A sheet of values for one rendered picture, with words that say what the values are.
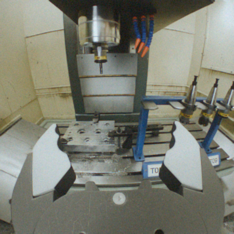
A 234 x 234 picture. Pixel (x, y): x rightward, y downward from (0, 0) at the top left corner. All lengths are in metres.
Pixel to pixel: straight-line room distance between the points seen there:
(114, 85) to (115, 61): 0.19
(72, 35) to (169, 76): 1.13
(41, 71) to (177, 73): 1.68
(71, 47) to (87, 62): 0.20
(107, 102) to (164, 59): 0.85
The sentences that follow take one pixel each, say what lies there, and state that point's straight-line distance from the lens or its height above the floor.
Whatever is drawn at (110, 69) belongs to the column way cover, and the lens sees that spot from 0.91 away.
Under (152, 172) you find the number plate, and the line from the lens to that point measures 0.53.
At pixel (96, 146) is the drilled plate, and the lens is 0.56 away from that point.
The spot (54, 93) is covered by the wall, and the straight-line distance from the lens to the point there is 1.55.
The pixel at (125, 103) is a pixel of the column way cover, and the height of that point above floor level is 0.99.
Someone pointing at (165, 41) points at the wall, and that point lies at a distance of 1.45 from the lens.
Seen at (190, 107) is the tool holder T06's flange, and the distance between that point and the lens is 0.45.
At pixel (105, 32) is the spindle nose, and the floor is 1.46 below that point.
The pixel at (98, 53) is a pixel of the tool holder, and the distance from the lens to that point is 0.46.
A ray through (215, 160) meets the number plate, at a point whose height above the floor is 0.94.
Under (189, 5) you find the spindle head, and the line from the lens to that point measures 0.45.
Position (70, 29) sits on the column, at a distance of 1.05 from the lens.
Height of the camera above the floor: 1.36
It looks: 28 degrees down
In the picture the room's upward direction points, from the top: straight up
